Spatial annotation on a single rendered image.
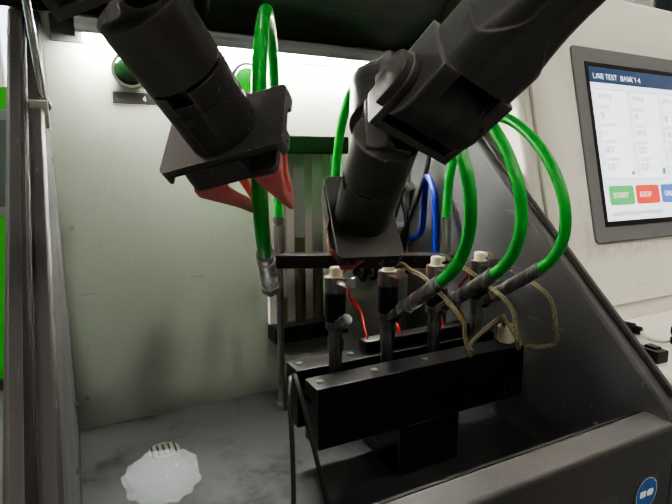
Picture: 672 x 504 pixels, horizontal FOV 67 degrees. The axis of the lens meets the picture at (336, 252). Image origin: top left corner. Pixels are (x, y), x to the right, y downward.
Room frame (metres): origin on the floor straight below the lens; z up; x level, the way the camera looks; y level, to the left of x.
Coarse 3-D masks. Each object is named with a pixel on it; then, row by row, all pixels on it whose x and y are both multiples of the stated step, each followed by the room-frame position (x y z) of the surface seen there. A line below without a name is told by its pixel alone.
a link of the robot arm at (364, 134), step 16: (368, 128) 0.43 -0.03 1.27; (352, 144) 0.43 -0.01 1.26; (368, 144) 0.42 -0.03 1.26; (384, 144) 0.42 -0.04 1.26; (400, 144) 0.42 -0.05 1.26; (352, 160) 0.44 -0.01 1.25; (368, 160) 0.42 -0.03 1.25; (384, 160) 0.41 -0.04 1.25; (400, 160) 0.42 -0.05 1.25; (352, 176) 0.44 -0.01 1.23; (368, 176) 0.43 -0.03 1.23; (384, 176) 0.43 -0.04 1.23; (400, 176) 0.43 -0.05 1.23; (368, 192) 0.44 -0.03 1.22; (384, 192) 0.44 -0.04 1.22; (400, 192) 0.46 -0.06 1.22
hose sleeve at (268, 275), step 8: (272, 248) 0.49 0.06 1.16; (256, 256) 0.48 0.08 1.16; (272, 256) 0.48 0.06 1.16; (264, 264) 0.48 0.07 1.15; (272, 264) 0.49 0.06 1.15; (264, 272) 0.50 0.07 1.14; (272, 272) 0.51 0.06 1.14; (264, 280) 0.52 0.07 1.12; (272, 280) 0.52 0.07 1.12; (264, 288) 0.54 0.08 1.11; (272, 288) 0.54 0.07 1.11
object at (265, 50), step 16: (256, 16) 0.54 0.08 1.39; (272, 16) 0.63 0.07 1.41; (256, 32) 0.50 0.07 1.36; (272, 32) 0.68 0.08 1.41; (256, 48) 0.48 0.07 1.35; (272, 48) 0.71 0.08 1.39; (256, 64) 0.46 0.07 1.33; (272, 64) 0.73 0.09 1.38; (256, 80) 0.45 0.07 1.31; (272, 80) 0.75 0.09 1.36; (256, 192) 0.43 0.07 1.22; (256, 208) 0.44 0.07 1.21; (256, 224) 0.44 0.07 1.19; (256, 240) 0.46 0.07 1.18
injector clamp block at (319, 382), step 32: (352, 352) 0.68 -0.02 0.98; (416, 352) 0.71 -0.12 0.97; (448, 352) 0.69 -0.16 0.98; (480, 352) 0.69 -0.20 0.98; (512, 352) 0.71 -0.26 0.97; (320, 384) 0.58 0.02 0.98; (352, 384) 0.59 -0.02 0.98; (384, 384) 0.61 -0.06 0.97; (416, 384) 0.63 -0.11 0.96; (448, 384) 0.65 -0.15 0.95; (480, 384) 0.68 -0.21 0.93; (512, 384) 0.71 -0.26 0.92; (320, 416) 0.57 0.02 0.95; (352, 416) 0.59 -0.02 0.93; (384, 416) 0.61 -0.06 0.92; (416, 416) 0.63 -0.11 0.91; (448, 416) 0.66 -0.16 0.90; (320, 448) 0.57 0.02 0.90; (384, 448) 0.65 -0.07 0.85; (416, 448) 0.63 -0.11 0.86; (448, 448) 0.66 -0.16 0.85
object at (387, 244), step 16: (336, 176) 0.54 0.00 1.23; (336, 192) 0.52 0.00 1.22; (352, 192) 0.45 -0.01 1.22; (336, 208) 0.49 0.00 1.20; (352, 208) 0.46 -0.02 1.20; (368, 208) 0.46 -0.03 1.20; (384, 208) 0.46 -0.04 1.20; (336, 224) 0.49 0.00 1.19; (352, 224) 0.48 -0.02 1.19; (368, 224) 0.47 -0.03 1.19; (384, 224) 0.48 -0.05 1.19; (336, 240) 0.48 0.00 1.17; (352, 240) 0.48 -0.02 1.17; (368, 240) 0.48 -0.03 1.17; (384, 240) 0.49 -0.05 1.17; (400, 240) 0.49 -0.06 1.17; (352, 256) 0.47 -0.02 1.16; (368, 256) 0.47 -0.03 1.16; (384, 256) 0.47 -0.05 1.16; (400, 256) 0.48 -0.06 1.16
